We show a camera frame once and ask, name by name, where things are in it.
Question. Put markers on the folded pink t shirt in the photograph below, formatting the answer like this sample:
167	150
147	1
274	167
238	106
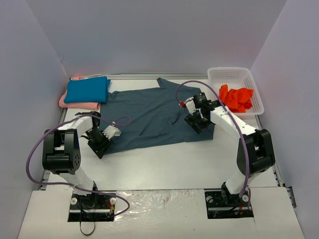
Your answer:
90	106

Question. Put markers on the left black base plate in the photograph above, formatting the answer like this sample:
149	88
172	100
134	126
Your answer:
91	208

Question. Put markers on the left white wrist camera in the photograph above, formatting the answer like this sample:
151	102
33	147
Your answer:
111	131

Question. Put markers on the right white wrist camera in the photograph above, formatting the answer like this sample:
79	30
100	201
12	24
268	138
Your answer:
189	104

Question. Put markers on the white plastic basket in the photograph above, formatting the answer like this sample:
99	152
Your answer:
236	78

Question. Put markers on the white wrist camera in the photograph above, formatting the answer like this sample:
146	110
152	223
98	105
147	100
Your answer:
111	131
189	104

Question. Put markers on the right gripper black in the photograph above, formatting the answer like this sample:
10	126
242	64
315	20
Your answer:
194	122

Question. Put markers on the folded teal t shirt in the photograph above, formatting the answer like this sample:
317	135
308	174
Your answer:
91	90

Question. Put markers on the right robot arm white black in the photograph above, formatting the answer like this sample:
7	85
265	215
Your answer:
255	153

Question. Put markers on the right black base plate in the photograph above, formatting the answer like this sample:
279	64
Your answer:
217	208

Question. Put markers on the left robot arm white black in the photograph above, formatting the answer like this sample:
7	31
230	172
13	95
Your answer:
61	149

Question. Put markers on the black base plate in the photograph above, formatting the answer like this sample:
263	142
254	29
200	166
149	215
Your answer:
217	208
91	208

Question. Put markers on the dark blue-grey t shirt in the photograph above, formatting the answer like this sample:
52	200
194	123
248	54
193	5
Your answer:
156	117

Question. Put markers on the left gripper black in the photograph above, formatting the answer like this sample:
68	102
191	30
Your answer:
100	146

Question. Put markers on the orange crumpled t shirt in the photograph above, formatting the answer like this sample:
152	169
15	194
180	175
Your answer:
237	100

